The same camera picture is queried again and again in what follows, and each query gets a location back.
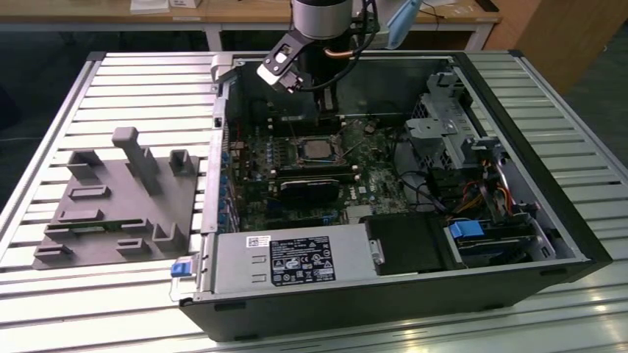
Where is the silver power supply unit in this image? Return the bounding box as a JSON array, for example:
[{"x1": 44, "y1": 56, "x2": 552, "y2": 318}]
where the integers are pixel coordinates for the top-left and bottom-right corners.
[{"x1": 194, "y1": 223, "x2": 382, "y2": 297}]

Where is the silver topped CPU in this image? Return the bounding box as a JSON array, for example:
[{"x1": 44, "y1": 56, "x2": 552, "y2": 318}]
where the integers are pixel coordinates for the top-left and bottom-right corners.
[{"x1": 298, "y1": 139, "x2": 332, "y2": 158}]

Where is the silver finned heat sink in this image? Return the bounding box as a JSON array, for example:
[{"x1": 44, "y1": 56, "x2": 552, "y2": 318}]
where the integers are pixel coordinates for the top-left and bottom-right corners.
[{"x1": 344, "y1": 205, "x2": 377, "y2": 222}]

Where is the green motherboard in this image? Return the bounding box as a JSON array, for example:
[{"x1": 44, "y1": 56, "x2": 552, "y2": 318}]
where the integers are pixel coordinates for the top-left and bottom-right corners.
[{"x1": 225, "y1": 113, "x2": 412, "y2": 236}]

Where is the metal drive cage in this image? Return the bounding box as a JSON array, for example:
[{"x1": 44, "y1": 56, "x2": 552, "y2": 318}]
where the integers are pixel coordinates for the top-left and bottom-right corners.
[{"x1": 404, "y1": 71, "x2": 497, "y2": 171}]

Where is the black plastic box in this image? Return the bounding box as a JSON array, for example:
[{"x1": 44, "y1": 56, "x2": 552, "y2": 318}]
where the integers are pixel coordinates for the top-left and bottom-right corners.
[{"x1": 365, "y1": 214, "x2": 457, "y2": 277}]

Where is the black PC case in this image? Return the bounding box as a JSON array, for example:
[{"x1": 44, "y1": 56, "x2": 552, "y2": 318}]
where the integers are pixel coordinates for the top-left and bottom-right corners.
[{"x1": 169, "y1": 49, "x2": 614, "y2": 343}]

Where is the grey parts rack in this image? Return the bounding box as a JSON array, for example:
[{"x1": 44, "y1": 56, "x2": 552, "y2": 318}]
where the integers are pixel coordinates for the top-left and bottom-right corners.
[{"x1": 29, "y1": 126, "x2": 202, "y2": 272}]

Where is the metal socket locking lever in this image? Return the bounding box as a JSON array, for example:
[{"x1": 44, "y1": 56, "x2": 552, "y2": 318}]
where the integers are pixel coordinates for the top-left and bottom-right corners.
[{"x1": 288, "y1": 119, "x2": 298, "y2": 165}]

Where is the wooden desk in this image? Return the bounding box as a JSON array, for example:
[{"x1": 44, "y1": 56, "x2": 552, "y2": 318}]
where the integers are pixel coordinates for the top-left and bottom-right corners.
[{"x1": 0, "y1": 0, "x2": 502, "y2": 51}]

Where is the blue plastic latch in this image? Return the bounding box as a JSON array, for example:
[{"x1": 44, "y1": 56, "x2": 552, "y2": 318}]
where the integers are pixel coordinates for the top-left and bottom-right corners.
[{"x1": 169, "y1": 258, "x2": 194, "y2": 277}]

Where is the metal socket cover frame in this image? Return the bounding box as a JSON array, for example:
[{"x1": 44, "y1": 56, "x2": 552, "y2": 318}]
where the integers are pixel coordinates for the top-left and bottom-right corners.
[{"x1": 332, "y1": 123, "x2": 366, "y2": 163}]

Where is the green RAM stick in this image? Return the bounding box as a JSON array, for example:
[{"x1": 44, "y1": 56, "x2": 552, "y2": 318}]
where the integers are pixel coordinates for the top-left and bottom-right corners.
[{"x1": 46, "y1": 219, "x2": 146, "y2": 232}]

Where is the wooden cabinet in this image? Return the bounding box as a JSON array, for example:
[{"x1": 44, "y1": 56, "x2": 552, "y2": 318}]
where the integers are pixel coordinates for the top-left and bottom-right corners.
[{"x1": 509, "y1": 0, "x2": 628, "y2": 97}]

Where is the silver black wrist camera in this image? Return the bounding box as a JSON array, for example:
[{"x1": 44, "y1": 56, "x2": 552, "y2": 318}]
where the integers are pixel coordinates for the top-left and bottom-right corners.
[{"x1": 254, "y1": 31, "x2": 312, "y2": 93}]

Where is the black graphics card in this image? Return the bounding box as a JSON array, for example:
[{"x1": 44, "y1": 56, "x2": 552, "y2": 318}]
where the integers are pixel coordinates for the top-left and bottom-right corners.
[{"x1": 278, "y1": 178, "x2": 341, "y2": 203}]

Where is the hard disk in blue carrier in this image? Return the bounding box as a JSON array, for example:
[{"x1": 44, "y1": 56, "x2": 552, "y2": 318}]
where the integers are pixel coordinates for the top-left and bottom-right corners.
[{"x1": 446, "y1": 219, "x2": 541, "y2": 268}]

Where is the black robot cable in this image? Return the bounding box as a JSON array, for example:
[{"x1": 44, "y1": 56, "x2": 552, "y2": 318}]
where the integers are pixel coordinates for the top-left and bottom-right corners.
[{"x1": 296, "y1": 0, "x2": 389, "y2": 93}]

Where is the black wire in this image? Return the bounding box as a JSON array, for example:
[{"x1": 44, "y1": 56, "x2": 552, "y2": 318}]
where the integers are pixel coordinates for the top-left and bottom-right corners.
[
  {"x1": 414, "y1": 182, "x2": 452, "y2": 215},
  {"x1": 396, "y1": 170, "x2": 429, "y2": 206}
]

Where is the CPU socket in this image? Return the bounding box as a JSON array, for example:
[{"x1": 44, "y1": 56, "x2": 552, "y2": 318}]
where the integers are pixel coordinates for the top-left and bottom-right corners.
[{"x1": 292, "y1": 135, "x2": 344, "y2": 167}]

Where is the coloured power wire bundle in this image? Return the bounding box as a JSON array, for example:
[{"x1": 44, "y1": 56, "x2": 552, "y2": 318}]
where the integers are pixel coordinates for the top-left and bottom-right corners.
[{"x1": 453, "y1": 176, "x2": 518, "y2": 221}]

